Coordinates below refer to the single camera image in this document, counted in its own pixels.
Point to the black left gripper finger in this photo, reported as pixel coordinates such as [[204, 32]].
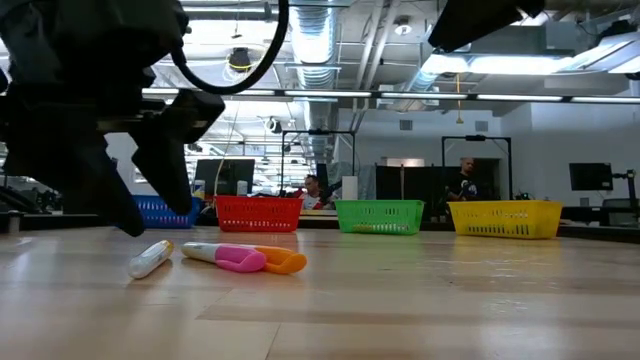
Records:
[[65, 165], [160, 165]]

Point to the small yellow cap marker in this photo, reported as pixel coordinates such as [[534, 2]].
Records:
[[150, 259]]

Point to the small pink cap marker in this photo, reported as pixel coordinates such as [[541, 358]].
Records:
[[240, 259]]

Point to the small orange cap marker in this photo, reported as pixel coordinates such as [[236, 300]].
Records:
[[285, 261]]

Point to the white building column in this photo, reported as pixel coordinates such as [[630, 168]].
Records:
[[125, 165]]

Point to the blue plastic basket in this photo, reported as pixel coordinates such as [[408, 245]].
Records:
[[160, 218]]

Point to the black computer monitor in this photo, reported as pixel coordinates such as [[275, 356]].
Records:
[[225, 177]]

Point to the white LED light strip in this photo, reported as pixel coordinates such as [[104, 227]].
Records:
[[262, 92], [605, 99], [327, 93], [160, 91], [520, 97]]

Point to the red plastic basket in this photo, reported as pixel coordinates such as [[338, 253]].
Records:
[[257, 214]]

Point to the person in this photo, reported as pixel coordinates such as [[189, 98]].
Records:
[[462, 185], [312, 195]]

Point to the green plastic basket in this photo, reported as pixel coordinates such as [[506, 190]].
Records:
[[380, 216]]

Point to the black partition screen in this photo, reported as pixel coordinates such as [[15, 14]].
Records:
[[425, 182]]

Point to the yellow plastic basket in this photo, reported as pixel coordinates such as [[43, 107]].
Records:
[[505, 219]]

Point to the small black monitor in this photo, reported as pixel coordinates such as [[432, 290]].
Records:
[[590, 176]]

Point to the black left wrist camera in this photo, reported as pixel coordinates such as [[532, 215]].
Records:
[[200, 115]]

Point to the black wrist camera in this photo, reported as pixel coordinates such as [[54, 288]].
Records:
[[480, 20], [200, 115]]

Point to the black metal frame stand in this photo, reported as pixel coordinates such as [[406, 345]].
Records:
[[320, 132], [475, 137]]

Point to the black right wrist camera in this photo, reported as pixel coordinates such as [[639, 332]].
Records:
[[480, 20]]

